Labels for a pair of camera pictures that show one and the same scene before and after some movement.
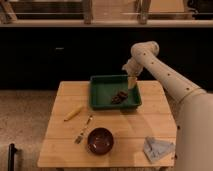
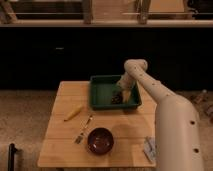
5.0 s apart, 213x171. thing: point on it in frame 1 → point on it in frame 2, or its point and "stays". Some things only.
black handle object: x=11 y=156 stays
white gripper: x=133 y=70 → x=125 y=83
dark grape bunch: x=117 y=99 stays
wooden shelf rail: x=106 y=13 stays
